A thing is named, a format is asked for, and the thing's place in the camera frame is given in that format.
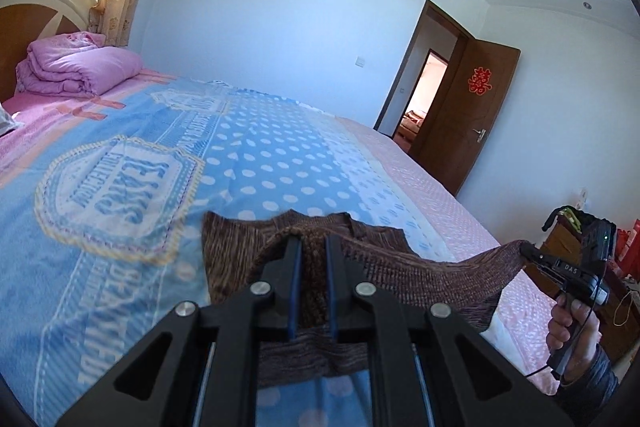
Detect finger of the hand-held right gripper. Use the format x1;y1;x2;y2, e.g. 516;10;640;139
520;242;544;266

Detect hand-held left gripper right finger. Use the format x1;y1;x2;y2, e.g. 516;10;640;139
325;234;576;427

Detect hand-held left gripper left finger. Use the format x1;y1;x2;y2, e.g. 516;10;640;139
55;234;304;427

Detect brown knitted sweater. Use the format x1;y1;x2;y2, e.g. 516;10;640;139
201;209;526;378

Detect person's right forearm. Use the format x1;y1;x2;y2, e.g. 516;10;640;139
556;344;624;427

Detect person's right hand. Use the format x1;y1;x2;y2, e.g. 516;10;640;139
546;299;602;384

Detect red bags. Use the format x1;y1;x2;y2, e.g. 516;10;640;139
616;219;640;280

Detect blue and pink bed sheet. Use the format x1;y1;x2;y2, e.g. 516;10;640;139
0;67;566;427

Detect brown wooden door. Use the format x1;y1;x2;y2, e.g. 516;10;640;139
409;38;522;198

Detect sofa behind doorway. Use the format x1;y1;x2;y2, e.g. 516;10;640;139
399;109;427;144

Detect red paper door decoration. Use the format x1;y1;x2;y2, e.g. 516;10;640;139
468;67;492;96

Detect folded purple quilt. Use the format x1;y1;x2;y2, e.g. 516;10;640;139
15;32;144;96

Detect grey patterned pillow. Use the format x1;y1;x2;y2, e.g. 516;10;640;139
0;103;24;138

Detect cream and wood headboard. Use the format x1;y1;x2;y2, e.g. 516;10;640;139
0;0;100;104

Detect black cable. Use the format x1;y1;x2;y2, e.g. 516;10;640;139
524;276;609;379

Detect brown door frame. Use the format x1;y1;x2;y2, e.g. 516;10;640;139
374;0;475;142

